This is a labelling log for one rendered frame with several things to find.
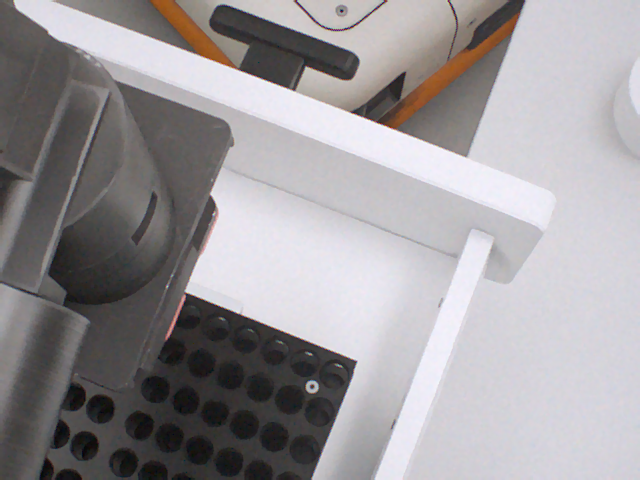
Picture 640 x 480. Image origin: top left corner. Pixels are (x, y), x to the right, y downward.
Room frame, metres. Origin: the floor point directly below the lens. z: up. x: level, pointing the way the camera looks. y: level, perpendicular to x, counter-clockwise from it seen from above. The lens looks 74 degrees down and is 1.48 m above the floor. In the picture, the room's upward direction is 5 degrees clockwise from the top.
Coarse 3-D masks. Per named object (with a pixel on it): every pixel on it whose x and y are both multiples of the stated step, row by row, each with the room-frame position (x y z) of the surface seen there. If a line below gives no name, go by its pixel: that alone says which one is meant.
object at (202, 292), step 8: (192, 288) 0.15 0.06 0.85; (200, 288) 0.15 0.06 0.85; (208, 288) 0.15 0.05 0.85; (200, 296) 0.14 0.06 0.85; (208, 296) 0.14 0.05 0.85; (216, 296) 0.14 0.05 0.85; (224, 296) 0.14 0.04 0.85; (216, 304) 0.14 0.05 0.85; (224, 304) 0.14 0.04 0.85; (232, 304) 0.14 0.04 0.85; (240, 304) 0.14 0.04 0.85; (240, 312) 0.14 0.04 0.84; (224, 320) 0.13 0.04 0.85
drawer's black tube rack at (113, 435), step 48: (240, 336) 0.12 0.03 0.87; (96, 384) 0.09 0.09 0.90; (144, 384) 0.09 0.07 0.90; (192, 384) 0.09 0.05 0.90; (240, 384) 0.09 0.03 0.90; (288, 384) 0.09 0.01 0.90; (336, 384) 0.10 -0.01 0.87; (96, 432) 0.07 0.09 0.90; (144, 432) 0.07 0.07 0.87; (192, 432) 0.07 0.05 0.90; (240, 432) 0.08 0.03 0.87; (288, 432) 0.07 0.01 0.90
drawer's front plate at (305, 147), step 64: (128, 64) 0.23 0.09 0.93; (192, 64) 0.23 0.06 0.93; (256, 128) 0.21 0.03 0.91; (320, 128) 0.21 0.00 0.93; (384, 128) 0.21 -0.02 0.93; (320, 192) 0.20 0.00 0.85; (384, 192) 0.19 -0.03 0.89; (448, 192) 0.18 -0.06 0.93; (512, 192) 0.18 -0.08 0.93; (512, 256) 0.17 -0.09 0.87
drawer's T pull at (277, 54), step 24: (216, 24) 0.26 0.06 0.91; (240, 24) 0.26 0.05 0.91; (264, 24) 0.26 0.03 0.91; (264, 48) 0.25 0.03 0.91; (288, 48) 0.25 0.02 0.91; (312, 48) 0.25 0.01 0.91; (336, 48) 0.25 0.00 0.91; (264, 72) 0.24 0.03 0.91; (288, 72) 0.24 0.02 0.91; (336, 72) 0.24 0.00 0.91
